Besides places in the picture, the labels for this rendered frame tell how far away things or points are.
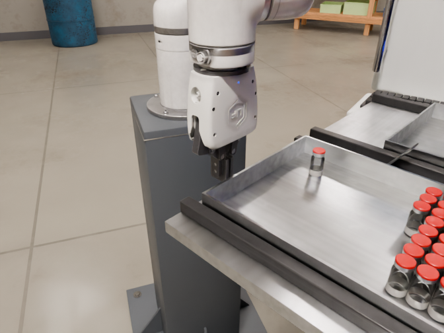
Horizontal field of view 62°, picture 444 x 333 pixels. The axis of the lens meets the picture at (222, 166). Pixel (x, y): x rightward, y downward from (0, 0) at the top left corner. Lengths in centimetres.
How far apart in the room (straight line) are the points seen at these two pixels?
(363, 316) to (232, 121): 28
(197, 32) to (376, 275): 35
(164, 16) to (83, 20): 502
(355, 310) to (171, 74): 65
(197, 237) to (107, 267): 128
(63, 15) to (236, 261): 549
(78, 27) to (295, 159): 532
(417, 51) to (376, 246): 87
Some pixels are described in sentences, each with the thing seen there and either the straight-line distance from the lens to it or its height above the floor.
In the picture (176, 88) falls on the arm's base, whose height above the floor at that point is 92.
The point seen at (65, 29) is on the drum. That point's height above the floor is 25.
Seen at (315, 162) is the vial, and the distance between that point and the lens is 62.
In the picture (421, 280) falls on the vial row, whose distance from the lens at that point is 44.
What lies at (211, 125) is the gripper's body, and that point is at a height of 102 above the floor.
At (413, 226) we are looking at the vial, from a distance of 54.
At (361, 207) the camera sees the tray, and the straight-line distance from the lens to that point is 58.
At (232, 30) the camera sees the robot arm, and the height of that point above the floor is 113.
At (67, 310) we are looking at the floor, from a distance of 165.
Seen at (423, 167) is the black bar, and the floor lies 90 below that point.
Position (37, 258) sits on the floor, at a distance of 192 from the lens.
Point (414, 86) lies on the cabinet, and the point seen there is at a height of 84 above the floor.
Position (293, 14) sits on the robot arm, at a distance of 49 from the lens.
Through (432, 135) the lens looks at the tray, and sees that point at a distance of 87.
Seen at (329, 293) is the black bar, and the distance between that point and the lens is 42.
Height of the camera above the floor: 121
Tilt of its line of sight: 30 degrees down
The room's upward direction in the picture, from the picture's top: straight up
